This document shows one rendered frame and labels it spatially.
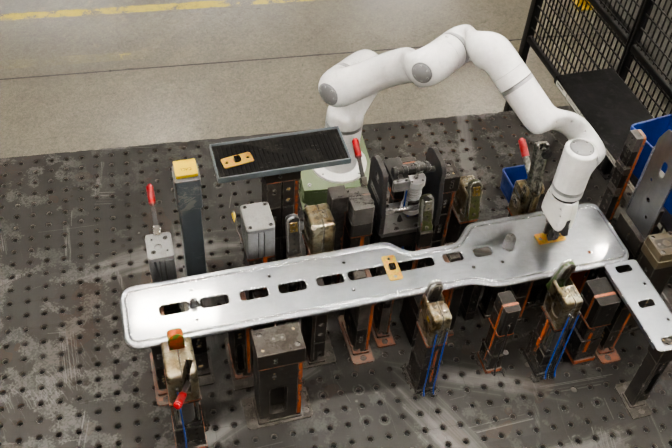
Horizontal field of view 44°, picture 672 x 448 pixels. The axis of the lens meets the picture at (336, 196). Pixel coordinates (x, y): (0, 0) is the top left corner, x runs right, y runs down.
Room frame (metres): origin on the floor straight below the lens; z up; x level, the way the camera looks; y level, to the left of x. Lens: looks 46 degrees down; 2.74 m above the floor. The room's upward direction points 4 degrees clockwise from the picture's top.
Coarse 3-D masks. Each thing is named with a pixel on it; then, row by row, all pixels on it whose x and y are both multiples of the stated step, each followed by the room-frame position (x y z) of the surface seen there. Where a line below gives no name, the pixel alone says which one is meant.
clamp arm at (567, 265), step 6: (564, 264) 1.40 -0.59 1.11; (570, 264) 1.39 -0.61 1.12; (558, 270) 1.40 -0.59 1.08; (564, 270) 1.39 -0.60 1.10; (570, 270) 1.39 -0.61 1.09; (552, 276) 1.42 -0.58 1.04; (558, 276) 1.40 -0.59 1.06; (564, 276) 1.40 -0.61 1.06; (558, 282) 1.40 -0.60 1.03; (564, 282) 1.41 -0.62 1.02
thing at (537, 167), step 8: (536, 144) 1.73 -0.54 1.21; (544, 144) 1.74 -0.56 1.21; (536, 152) 1.72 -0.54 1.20; (544, 152) 1.70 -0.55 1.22; (536, 160) 1.72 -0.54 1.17; (544, 160) 1.72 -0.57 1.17; (536, 168) 1.72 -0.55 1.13; (544, 168) 1.72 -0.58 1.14; (528, 176) 1.72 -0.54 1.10; (536, 176) 1.72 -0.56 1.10; (528, 184) 1.71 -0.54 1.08; (536, 184) 1.72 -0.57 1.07; (536, 192) 1.71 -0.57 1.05
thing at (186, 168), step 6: (174, 162) 1.61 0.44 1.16; (180, 162) 1.61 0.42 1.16; (186, 162) 1.61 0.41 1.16; (192, 162) 1.61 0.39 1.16; (174, 168) 1.58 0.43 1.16; (180, 168) 1.59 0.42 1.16; (186, 168) 1.59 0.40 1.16; (192, 168) 1.59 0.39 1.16; (180, 174) 1.56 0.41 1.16; (186, 174) 1.57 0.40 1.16; (192, 174) 1.57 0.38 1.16
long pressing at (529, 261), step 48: (480, 240) 1.56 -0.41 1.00; (528, 240) 1.57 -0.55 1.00; (576, 240) 1.58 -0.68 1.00; (144, 288) 1.30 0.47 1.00; (192, 288) 1.31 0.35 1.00; (240, 288) 1.33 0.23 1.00; (336, 288) 1.35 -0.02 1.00; (384, 288) 1.36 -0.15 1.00; (144, 336) 1.16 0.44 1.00; (192, 336) 1.17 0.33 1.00
